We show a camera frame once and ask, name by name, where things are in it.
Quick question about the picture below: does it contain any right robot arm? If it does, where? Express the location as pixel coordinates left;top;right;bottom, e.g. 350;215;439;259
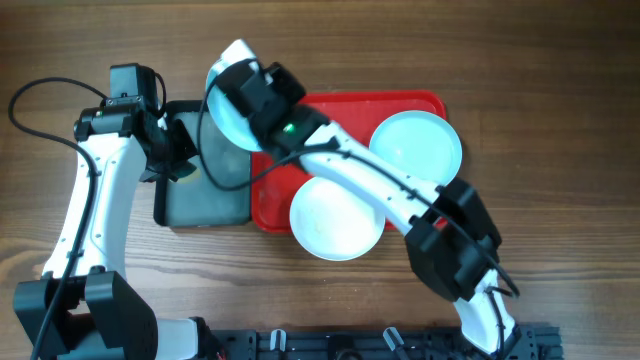
205;57;520;359

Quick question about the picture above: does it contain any left black cable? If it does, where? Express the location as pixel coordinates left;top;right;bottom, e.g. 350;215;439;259
7;69;169;360

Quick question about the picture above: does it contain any light blue plate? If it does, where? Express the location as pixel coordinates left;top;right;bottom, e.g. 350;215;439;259
205;39;262;152
369;110;463;185

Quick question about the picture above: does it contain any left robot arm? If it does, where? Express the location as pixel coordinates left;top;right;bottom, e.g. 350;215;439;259
13;63;205;359

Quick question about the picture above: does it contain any green yellow sponge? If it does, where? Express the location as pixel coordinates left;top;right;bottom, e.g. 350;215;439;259
175;162;201;183

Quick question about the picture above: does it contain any black water tray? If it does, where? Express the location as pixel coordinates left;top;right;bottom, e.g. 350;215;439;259
153;100;251;227

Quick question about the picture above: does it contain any red plastic tray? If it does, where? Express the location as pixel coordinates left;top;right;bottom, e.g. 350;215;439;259
250;90;447;233

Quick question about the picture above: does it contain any light blue plate right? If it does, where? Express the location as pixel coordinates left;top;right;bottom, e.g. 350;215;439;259
369;110;463;185

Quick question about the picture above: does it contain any light blue plate top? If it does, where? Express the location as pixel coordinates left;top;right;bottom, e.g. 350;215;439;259
205;39;262;152

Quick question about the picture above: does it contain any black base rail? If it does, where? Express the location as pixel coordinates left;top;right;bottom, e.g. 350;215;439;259
213;325;564;360

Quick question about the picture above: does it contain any white plate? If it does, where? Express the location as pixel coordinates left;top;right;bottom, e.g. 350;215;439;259
289;177;386;261

